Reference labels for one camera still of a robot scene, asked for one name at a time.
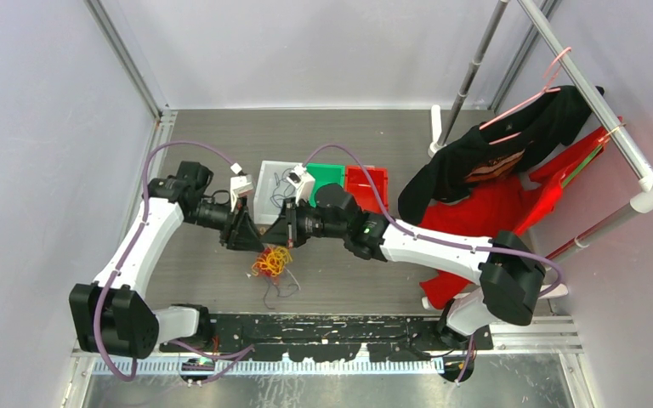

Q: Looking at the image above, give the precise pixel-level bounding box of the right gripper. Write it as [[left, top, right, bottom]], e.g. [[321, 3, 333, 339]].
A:
[[260, 196, 348, 249]]

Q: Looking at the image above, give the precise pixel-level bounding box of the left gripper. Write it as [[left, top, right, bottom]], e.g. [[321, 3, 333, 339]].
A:
[[185, 194, 265, 252]]

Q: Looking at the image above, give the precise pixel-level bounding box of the coloured cable bundle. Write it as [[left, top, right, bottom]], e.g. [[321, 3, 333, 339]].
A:
[[249, 245, 295, 280]]

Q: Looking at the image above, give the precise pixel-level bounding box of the purple thin cable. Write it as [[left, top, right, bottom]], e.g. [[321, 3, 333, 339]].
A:
[[263, 167, 295, 214]]

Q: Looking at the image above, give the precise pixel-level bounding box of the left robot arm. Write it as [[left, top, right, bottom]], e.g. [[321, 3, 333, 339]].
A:
[[69, 161, 264, 359]]

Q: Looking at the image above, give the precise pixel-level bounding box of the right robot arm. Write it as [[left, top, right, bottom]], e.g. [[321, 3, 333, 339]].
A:
[[261, 184, 545, 349]]

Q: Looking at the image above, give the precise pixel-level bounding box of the white plastic bin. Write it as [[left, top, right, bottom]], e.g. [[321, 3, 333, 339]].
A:
[[253, 161, 298, 225]]

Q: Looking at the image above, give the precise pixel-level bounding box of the green plastic bin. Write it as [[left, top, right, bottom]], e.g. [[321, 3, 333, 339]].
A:
[[306, 163, 345, 207]]

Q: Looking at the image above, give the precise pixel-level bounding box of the red plastic bin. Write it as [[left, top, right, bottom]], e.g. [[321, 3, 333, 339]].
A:
[[344, 166, 389, 213]]

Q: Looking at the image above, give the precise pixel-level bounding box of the black t-shirt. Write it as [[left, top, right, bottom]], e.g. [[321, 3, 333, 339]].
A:
[[397, 85, 592, 224]]

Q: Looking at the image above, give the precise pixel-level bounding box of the red t-shirt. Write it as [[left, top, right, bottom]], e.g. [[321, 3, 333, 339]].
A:
[[416, 118, 624, 311]]

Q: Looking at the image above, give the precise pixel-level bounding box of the green clothes hanger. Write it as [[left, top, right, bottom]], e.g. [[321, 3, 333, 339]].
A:
[[561, 145, 605, 189]]

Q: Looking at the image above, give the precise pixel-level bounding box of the metal clothes rack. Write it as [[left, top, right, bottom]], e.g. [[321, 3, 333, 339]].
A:
[[421, 0, 653, 312]]

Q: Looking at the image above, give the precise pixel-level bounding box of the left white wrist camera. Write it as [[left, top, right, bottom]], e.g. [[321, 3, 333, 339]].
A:
[[229, 162, 254, 212]]

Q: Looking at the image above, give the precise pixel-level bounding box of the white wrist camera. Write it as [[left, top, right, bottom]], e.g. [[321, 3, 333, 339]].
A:
[[229, 162, 254, 212], [287, 164, 315, 207]]

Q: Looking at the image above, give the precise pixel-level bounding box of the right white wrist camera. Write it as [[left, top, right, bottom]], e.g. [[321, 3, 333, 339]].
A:
[[287, 164, 315, 207]]

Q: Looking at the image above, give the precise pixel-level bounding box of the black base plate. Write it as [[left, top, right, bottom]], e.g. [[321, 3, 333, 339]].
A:
[[184, 314, 467, 363]]

